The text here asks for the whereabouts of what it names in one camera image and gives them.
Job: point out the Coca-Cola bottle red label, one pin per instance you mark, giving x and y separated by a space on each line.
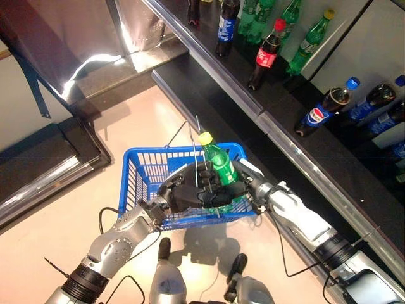
193 12
267 57

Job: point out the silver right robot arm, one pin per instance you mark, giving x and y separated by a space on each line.
300 218

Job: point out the black shelf bracket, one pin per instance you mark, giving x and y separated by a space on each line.
38 95

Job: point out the small Pepsi cola bottle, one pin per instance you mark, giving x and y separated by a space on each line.
319 115
364 107
384 122
398 150
226 28

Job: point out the silver robot leg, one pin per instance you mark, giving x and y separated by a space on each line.
167 282
250 288

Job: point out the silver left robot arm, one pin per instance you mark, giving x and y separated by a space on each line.
117 240

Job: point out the blue plastic shopping basket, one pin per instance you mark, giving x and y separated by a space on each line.
133 177

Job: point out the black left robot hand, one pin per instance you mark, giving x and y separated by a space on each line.
186 193

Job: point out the black shelf board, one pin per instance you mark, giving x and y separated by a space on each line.
38 164
348 177
284 228
228 73
196 95

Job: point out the green soda bottle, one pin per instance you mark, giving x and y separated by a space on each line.
289 16
253 19
307 44

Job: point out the silver left robot leg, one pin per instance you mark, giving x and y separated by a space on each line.
167 282

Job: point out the silver right robot leg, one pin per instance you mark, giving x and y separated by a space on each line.
250 288

